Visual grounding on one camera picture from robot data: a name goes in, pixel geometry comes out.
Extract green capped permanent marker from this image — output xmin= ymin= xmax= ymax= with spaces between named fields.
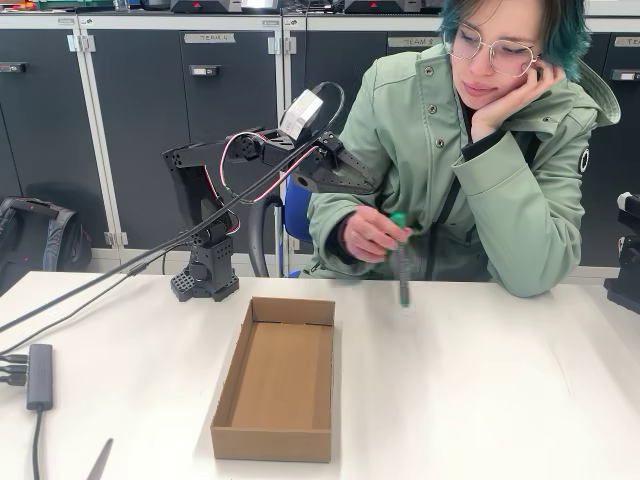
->
xmin=384 ymin=210 xmax=419 ymax=307

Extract person's right forearm green sleeve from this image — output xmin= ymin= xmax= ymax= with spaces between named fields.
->
xmin=305 ymin=192 xmax=376 ymax=279

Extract person's left forearm green sleeve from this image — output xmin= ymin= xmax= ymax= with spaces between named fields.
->
xmin=452 ymin=127 xmax=586 ymax=299

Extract person's torso green jacket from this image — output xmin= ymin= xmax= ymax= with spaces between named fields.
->
xmin=305 ymin=43 xmax=621 ymax=299

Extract person's head teal hair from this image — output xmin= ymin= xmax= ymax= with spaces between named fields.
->
xmin=438 ymin=0 xmax=594 ymax=114

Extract person's right hand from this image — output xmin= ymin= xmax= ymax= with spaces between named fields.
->
xmin=344 ymin=204 xmax=417 ymax=264

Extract person's left hand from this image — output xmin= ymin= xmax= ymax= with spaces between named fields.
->
xmin=469 ymin=62 xmax=566 ymax=146

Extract blue office chair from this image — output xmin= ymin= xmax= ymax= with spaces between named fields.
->
xmin=248 ymin=174 xmax=321 ymax=279

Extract dark grey metal cabinet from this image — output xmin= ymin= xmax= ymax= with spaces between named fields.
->
xmin=574 ymin=13 xmax=640 ymax=271
xmin=282 ymin=13 xmax=446 ymax=279
xmin=77 ymin=13 xmax=286 ymax=261
xmin=0 ymin=13 xmax=84 ymax=251

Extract TEAM 5 tape label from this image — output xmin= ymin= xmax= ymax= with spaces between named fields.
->
xmin=387 ymin=36 xmax=444 ymax=49

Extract TEAM 4 tape label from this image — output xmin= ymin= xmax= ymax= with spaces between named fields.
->
xmin=183 ymin=32 xmax=236 ymax=44

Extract black device red triangle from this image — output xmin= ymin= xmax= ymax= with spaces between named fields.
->
xmin=343 ymin=0 xmax=424 ymax=15
xmin=169 ymin=0 xmax=244 ymax=15

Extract clear metal-rimmed glasses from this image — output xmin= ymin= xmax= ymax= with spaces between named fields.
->
xmin=442 ymin=22 xmax=544 ymax=79

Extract open brown cardboard box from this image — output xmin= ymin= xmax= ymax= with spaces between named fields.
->
xmin=209 ymin=296 xmax=337 ymax=464

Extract black backpack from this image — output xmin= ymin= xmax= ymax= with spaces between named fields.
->
xmin=0 ymin=196 xmax=94 ymax=296

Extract grey USB hub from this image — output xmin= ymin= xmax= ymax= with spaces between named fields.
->
xmin=27 ymin=343 xmax=54 ymax=411

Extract grey pointed metal blade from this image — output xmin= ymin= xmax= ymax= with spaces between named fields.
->
xmin=85 ymin=438 xmax=115 ymax=480

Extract white gripper camera box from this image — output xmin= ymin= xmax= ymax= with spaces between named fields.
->
xmin=278 ymin=88 xmax=325 ymax=140

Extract red white servo wire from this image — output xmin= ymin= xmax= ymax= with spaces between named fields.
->
xmin=218 ymin=128 xmax=321 ymax=205

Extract thick black camera cable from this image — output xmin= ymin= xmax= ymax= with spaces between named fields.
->
xmin=0 ymin=80 xmax=347 ymax=336

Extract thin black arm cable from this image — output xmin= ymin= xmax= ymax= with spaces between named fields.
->
xmin=0 ymin=242 xmax=194 ymax=357

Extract dark hub lead cable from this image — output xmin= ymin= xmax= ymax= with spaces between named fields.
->
xmin=30 ymin=408 xmax=47 ymax=480

